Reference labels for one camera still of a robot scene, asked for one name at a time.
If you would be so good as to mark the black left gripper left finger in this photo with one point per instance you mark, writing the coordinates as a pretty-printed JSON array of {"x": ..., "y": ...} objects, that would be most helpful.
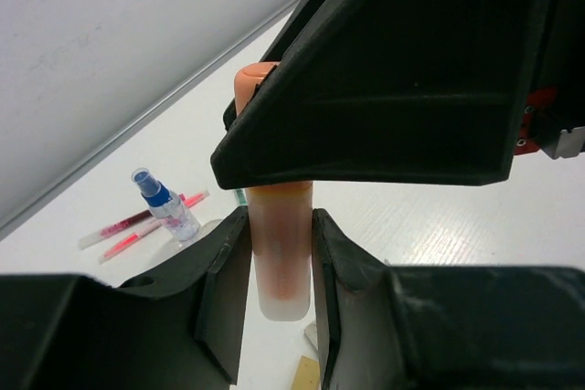
[{"x": 178, "y": 325}]

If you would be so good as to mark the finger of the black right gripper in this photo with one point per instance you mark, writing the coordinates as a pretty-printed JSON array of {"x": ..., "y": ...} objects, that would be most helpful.
[{"x": 393, "y": 91}]

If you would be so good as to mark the clear tape roll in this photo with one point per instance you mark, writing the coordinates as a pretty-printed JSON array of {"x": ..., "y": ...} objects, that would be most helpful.
[{"x": 174, "y": 247}]

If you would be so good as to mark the orange highlighter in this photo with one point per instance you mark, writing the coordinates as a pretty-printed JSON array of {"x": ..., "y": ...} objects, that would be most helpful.
[{"x": 281, "y": 236}]

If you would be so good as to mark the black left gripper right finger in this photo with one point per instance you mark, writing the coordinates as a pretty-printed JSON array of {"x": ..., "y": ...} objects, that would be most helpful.
[{"x": 443, "y": 327}]

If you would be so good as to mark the yellow eraser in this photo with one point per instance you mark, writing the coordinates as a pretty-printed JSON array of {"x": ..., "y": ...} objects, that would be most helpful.
[{"x": 307, "y": 375}]

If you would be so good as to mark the blue spray bottle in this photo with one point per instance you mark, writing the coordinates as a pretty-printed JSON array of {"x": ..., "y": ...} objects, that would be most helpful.
[{"x": 167, "y": 207}]

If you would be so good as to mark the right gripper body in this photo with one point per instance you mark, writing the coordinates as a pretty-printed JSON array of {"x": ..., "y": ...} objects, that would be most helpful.
[{"x": 553, "y": 120}]

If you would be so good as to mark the pink red pen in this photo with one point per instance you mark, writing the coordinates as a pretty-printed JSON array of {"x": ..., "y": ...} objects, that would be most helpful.
[{"x": 149, "y": 228}]

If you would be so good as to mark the grey white eraser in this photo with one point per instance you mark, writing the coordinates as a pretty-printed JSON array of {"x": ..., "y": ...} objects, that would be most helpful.
[{"x": 310, "y": 333}]

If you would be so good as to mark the dark red pen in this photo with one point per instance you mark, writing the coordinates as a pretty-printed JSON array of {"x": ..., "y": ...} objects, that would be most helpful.
[{"x": 112, "y": 229}]

